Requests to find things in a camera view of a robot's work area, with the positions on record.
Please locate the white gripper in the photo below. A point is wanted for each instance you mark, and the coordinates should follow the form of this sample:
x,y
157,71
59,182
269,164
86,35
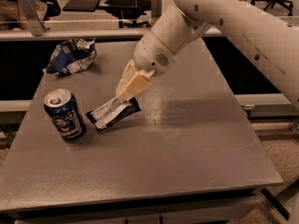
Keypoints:
x,y
151,54

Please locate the black white rxbar wrapper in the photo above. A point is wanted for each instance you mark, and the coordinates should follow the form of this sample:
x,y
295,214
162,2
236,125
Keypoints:
x,y
112,112

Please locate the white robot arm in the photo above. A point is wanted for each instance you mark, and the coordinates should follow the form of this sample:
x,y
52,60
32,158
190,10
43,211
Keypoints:
x,y
271,44

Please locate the blue pepsi can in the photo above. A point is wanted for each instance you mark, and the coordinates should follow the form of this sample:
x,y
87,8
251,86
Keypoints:
x,y
62,108

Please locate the crumpled blue chip bag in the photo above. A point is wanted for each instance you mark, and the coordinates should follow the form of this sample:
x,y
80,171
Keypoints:
x,y
71,56

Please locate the dark desk with base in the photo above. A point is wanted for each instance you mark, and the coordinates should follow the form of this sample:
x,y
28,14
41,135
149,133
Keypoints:
x,y
130,13

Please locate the glass barrier panel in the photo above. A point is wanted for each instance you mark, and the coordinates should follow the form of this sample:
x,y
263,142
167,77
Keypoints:
x,y
194,12

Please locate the black office chair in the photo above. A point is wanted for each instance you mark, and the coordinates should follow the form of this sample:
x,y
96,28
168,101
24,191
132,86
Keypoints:
x,y
287,4

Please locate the middle metal rail bracket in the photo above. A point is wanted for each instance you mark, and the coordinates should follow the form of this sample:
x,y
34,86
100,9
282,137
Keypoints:
x,y
156,10

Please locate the left metal rail bracket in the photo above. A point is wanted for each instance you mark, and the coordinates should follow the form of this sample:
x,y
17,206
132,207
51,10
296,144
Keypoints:
x,y
32,15

